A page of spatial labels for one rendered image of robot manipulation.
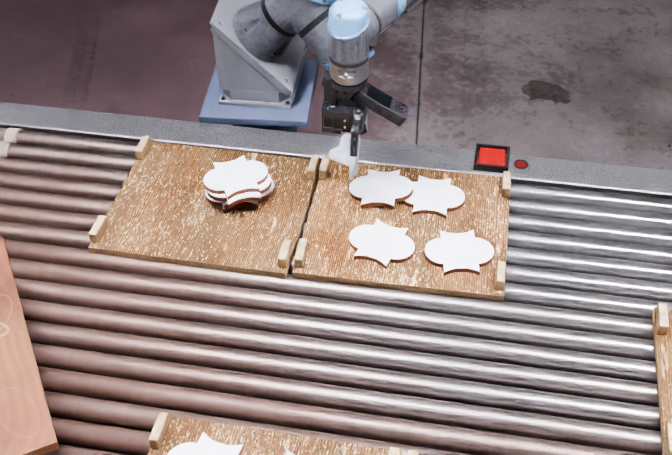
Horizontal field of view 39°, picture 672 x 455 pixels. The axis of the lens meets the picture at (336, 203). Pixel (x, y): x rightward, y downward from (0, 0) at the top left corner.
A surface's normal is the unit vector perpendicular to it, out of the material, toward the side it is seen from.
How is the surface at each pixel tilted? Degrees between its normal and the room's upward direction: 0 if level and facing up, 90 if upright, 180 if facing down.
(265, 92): 90
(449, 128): 0
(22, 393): 0
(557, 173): 0
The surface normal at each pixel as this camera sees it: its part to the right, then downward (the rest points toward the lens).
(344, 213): -0.02, -0.74
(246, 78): -0.13, 0.67
